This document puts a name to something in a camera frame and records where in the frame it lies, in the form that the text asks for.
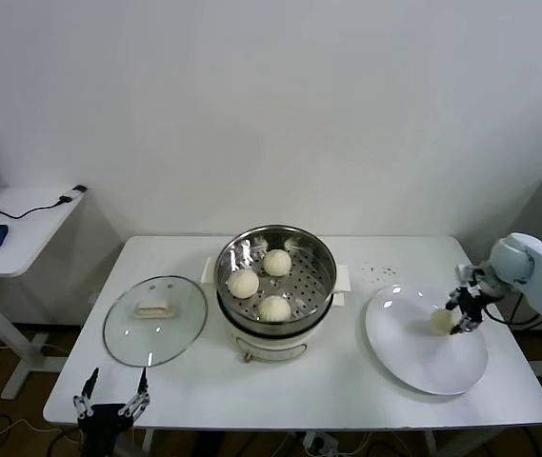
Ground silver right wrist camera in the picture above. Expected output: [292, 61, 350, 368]
[455, 264, 484, 287]

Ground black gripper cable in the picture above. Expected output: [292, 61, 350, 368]
[483, 294, 542, 329]
[44, 426, 84, 457]

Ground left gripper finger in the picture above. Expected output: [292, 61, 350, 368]
[72, 367, 100, 420]
[118, 366, 151, 418]

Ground cream electric cooker base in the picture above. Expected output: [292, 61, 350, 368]
[201, 256, 351, 366]

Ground white side desk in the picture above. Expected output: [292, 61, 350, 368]
[0, 185, 86, 401]

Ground white steamed baozi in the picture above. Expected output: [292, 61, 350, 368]
[227, 269, 260, 300]
[430, 308, 457, 337]
[263, 248, 293, 277]
[257, 294, 292, 324]

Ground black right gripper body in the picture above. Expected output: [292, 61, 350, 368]
[460, 284, 491, 321]

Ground white power strip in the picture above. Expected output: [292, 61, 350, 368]
[302, 431, 341, 456]

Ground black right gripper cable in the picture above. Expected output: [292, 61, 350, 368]
[483, 294, 542, 329]

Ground stainless steel steamer basket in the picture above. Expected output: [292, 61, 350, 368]
[214, 224, 337, 329]

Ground glass lid with cream handle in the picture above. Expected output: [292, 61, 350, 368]
[102, 274, 209, 368]

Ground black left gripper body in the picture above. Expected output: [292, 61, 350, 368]
[78, 403, 133, 457]

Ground white round plate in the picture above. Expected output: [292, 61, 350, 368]
[364, 284, 489, 396]

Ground black cable with adapter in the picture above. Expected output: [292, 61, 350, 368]
[0, 184, 89, 221]

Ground dark crumbs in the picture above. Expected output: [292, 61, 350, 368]
[359, 265, 398, 282]

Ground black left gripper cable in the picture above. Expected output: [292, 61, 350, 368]
[44, 426, 84, 457]

